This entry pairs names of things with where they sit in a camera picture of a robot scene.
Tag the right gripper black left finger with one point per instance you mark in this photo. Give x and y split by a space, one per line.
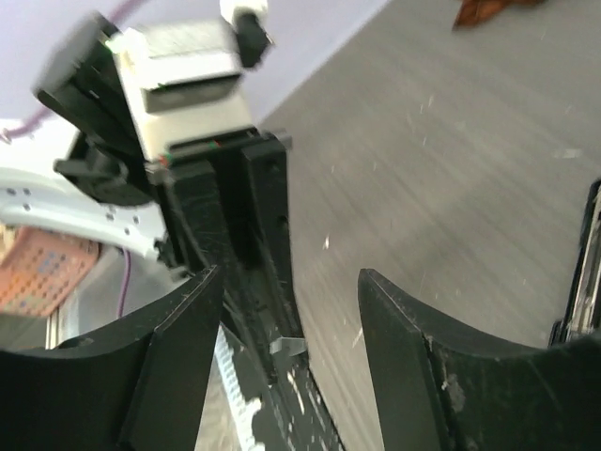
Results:
137 383

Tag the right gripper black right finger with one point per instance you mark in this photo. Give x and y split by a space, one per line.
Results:
440 384

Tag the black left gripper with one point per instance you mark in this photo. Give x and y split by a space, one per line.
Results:
225 202

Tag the grey staple strip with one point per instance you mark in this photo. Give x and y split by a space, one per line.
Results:
288 346

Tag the black stapler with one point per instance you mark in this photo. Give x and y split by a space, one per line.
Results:
582 313

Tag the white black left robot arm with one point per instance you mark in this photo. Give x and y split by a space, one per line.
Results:
84 174

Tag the pink perforated basket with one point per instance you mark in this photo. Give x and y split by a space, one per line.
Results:
41 269

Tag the orange-brown cloth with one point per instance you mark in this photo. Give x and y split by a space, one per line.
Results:
474 12

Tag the perforated cable duct strip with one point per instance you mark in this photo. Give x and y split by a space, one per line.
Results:
242 410

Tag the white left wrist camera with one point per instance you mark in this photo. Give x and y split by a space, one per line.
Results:
181 82

